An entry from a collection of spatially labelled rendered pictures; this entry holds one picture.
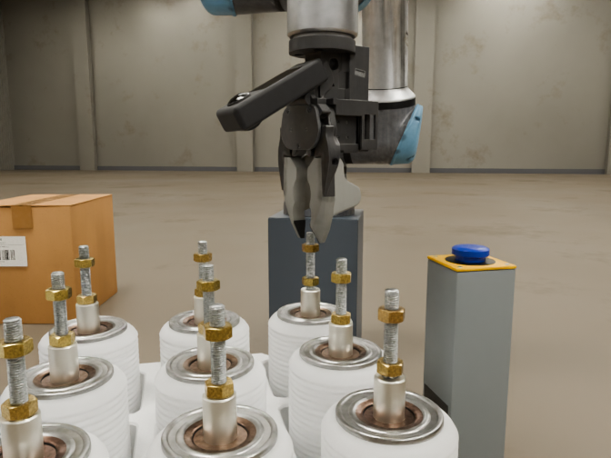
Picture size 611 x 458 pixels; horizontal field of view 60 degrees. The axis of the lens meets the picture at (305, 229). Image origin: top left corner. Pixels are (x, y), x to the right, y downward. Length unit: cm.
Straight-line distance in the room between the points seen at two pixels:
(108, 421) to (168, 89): 987
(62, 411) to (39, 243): 102
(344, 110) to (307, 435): 32
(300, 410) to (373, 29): 73
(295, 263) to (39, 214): 67
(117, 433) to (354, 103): 38
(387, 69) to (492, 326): 58
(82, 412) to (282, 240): 68
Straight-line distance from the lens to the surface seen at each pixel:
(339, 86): 59
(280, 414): 55
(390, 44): 103
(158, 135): 1031
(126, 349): 58
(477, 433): 65
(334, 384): 46
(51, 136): 1140
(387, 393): 38
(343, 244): 104
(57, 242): 143
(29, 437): 37
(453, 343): 60
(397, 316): 37
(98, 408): 46
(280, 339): 58
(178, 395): 45
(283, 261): 107
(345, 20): 57
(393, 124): 103
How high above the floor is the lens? 44
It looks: 9 degrees down
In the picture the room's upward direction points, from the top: straight up
